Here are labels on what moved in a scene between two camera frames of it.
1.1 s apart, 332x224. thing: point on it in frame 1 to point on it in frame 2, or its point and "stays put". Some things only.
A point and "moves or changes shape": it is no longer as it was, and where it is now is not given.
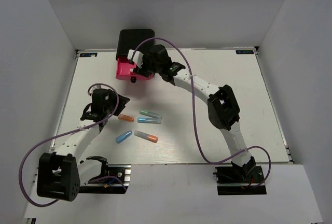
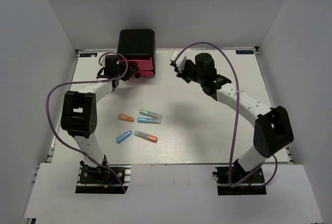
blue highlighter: [149, 120] stays put
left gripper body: [112, 100] to [120, 73]
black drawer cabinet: [129, 39] stays put
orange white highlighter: [146, 136] stays put
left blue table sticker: [88, 54] stays put
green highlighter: [151, 114] stays put
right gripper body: [149, 66] to [190, 73]
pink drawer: [123, 70] moves or changes shape
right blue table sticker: [245, 52] stays put
